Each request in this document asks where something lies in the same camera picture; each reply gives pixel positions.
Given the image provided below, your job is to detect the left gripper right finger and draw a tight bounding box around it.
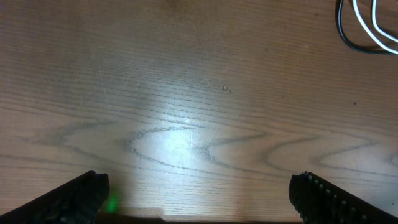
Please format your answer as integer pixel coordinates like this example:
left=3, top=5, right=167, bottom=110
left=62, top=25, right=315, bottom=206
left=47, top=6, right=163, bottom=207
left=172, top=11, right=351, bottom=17
left=289, top=172, right=397, bottom=224

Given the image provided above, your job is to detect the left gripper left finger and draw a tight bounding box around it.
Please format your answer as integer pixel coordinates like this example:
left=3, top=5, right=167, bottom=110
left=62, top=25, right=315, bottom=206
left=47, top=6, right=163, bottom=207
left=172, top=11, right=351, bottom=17
left=1, top=170, right=110, bottom=224

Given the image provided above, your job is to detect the white usb cable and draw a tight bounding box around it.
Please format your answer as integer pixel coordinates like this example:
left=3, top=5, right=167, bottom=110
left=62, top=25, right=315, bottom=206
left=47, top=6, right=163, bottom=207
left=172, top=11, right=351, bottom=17
left=351, top=0, right=398, bottom=55

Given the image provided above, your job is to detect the short black usb cable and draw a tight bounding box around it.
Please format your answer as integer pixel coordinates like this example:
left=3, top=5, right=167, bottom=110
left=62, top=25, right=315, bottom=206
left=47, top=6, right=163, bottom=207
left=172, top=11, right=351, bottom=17
left=335, top=0, right=396, bottom=55

